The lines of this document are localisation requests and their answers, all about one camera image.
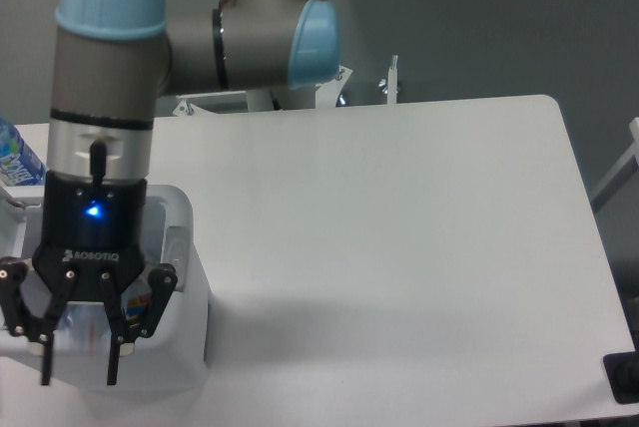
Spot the white open trash can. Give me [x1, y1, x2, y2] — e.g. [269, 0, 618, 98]
[1, 184, 211, 393]

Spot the black table clamp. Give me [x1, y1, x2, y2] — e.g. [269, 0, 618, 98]
[603, 351, 638, 405]

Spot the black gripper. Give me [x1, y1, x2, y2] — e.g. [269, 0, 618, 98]
[1, 171, 178, 386]

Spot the clear plastic water bottle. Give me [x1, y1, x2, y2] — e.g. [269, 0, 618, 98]
[57, 303, 111, 348]

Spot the blue labelled bottle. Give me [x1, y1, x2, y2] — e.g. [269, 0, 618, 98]
[1, 119, 46, 187]

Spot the yellow snack package in bin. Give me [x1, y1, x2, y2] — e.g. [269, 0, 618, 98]
[122, 279, 152, 326]

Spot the white mounting bracket frame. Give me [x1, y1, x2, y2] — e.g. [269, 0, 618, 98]
[172, 66, 352, 117]

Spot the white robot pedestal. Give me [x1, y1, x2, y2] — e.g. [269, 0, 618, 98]
[246, 86, 317, 112]

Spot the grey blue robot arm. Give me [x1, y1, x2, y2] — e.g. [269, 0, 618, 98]
[1, 0, 340, 390]

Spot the white bracket post with bolt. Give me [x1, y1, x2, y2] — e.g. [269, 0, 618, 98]
[377, 54, 401, 105]

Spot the white frame at right edge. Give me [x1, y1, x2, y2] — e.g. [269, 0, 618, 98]
[590, 118, 638, 214]

